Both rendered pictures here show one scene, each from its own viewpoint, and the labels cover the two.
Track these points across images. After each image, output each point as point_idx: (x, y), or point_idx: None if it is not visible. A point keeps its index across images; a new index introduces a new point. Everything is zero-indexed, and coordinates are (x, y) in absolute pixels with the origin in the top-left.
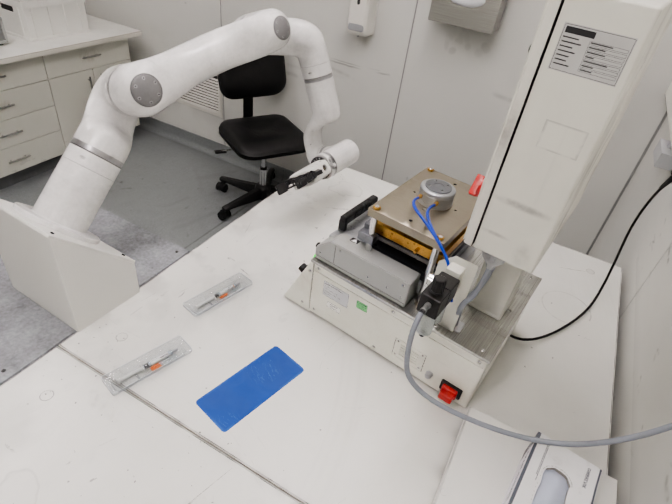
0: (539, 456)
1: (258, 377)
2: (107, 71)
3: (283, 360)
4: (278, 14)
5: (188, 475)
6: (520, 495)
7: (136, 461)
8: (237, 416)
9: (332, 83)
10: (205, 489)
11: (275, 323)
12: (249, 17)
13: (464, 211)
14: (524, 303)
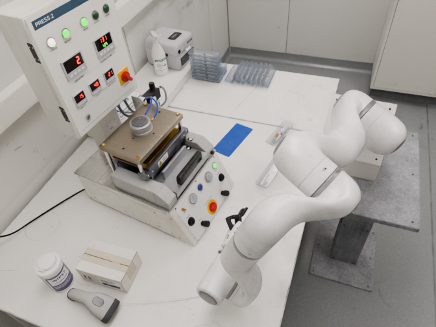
0: (117, 113)
1: (231, 142)
2: (389, 111)
3: (222, 151)
4: (285, 137)
5: (242, 111)
6: (130, 102)
7: (261, 110)
8: (233, 128)
9: (231, 237)
10: (235, 109)
11: (233, 167)
12: (312, 132)
13: (125, 126)
14: (95, 152)
